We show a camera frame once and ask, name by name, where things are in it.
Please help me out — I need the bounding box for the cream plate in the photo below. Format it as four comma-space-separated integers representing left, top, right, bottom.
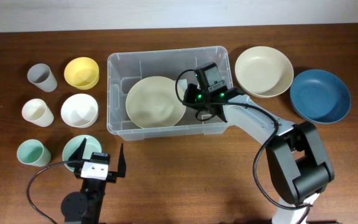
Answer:
126, 76, 186, 128

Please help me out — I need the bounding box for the mint green plastic cup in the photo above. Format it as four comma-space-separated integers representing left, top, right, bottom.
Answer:
17, 139, 52, 167

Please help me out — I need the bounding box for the dark blue plate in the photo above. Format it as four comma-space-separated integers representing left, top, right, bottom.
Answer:
290, 69, 352, 124

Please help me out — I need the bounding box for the yellow plastic bowl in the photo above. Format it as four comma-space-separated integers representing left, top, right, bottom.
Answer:
63, 57, 99, 90

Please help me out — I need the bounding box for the cream plastic cup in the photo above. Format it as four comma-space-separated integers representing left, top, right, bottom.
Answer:
22, 98, 54, 128

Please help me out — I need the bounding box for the white plastic bowl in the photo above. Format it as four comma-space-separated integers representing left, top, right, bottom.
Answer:
60, 93, 99, 128

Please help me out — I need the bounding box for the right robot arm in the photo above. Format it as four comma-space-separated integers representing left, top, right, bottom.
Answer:
178, 62, 334, 223

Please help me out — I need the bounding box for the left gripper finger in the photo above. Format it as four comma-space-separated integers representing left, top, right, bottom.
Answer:
67, 138, 86, 167
117, 144, 126, 178

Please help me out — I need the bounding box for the grey plastic cup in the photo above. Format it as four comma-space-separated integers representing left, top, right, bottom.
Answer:
27, 63, 57, 92

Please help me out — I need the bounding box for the beige plate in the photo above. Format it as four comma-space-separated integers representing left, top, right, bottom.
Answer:
234, 46, 294, 98

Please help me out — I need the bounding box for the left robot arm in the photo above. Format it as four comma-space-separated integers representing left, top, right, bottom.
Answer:
61, 139, 126, 223

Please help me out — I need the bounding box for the mint green plastic bowl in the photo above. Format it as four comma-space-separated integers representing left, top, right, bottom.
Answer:
62, 134, 102, 161

